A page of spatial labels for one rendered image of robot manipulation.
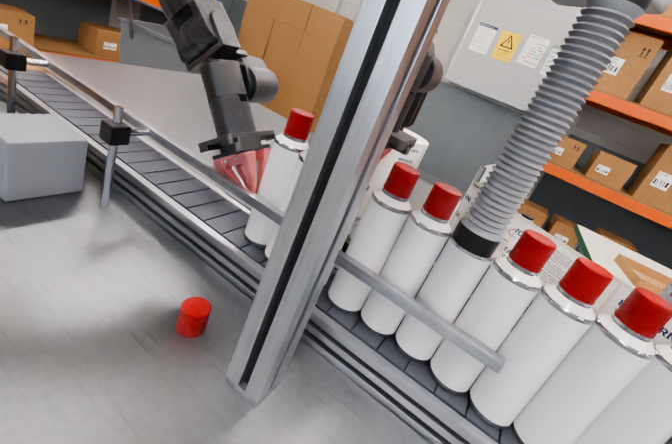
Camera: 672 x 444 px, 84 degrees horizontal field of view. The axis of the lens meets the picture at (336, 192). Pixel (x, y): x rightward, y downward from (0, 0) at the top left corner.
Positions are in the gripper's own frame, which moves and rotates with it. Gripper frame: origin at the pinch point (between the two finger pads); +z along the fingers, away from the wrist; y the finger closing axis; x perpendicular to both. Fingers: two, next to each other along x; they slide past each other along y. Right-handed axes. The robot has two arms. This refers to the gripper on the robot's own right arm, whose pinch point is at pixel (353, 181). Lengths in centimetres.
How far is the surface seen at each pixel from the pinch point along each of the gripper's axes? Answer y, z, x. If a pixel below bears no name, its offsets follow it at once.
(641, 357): -34.8, -2.7, 9.5
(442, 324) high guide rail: -19.6, 5.0, 10.9
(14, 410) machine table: 5.8, 18.3, 37.4
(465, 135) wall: 43, 32, -429
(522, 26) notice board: 43, -96, -418
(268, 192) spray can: 8.0, 4.7, 8.1
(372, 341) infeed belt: -14.1, 13.2, 9.9
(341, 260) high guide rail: -6.4, 5.6, 10.7
